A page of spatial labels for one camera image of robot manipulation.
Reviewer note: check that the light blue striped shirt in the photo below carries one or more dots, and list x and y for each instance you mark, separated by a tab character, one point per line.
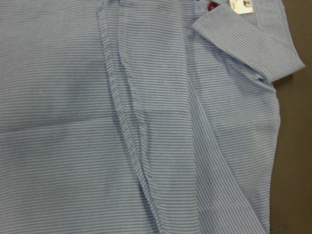
140	116

